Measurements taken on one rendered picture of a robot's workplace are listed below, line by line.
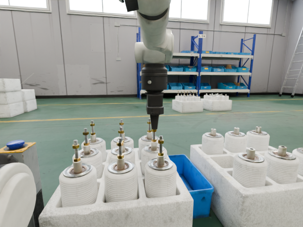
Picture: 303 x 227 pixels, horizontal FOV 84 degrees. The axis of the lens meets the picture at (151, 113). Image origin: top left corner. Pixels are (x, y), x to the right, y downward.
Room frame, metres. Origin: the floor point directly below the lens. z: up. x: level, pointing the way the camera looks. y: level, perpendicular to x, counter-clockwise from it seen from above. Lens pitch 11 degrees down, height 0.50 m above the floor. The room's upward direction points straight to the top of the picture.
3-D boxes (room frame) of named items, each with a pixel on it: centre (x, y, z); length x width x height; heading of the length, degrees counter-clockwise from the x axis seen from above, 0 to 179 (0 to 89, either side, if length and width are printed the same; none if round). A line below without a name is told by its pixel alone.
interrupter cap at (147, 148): (0.58, -0.01, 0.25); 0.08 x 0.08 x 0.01
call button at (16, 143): (0.45, 0.38, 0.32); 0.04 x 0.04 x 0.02
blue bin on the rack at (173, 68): (5.31, -0.73, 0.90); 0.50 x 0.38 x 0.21; 9
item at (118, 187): (0.45, 0.09, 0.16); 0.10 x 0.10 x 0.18
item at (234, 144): (0.76, -0.40, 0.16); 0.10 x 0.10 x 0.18
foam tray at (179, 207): (0.57, 0.11, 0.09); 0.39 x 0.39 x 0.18; 9
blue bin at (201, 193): (0.67, -0.15, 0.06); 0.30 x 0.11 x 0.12; 10
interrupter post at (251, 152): (0.51, -0.33, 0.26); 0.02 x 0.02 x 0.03
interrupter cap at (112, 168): (0.45, 0.09, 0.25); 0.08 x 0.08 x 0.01
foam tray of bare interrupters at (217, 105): (3.05, -1.17, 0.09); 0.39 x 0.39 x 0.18; 14
